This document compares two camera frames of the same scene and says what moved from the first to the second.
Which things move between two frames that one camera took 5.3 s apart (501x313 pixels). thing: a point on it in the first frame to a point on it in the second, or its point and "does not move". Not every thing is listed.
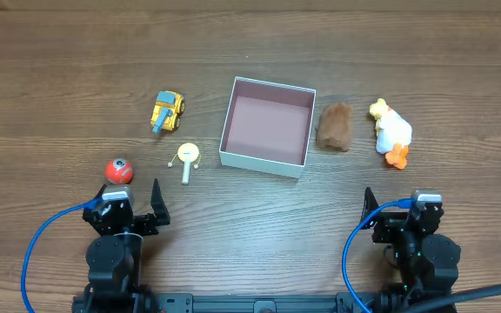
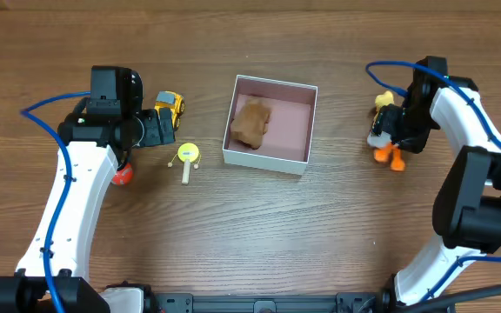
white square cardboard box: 267,128 does not move
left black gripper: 135,222 to 163,128
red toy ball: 118,171 does not move
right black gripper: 390,223 to 397,130
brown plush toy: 333,127 to 250,123
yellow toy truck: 167,111 does not move
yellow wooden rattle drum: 188,153 does not move
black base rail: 229,303 does not move
